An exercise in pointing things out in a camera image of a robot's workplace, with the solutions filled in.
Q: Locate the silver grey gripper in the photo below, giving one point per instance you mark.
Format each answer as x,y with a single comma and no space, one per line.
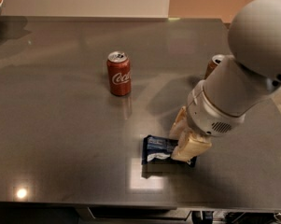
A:
207,117

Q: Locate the blue rxbar blueberry wrapper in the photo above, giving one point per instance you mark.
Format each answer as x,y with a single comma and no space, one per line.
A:
158,150

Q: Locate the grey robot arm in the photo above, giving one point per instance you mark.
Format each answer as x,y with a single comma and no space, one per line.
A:
250,74

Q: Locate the brown gold soda can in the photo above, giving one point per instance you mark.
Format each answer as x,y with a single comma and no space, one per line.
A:
213,64

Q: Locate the red coke can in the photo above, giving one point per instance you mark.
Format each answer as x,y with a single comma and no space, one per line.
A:
119,73

